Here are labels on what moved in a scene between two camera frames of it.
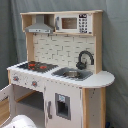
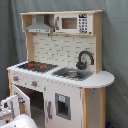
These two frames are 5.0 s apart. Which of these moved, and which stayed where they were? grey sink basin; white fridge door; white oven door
Moved: white oven door
Stayed: grey sink basin; white fridge door
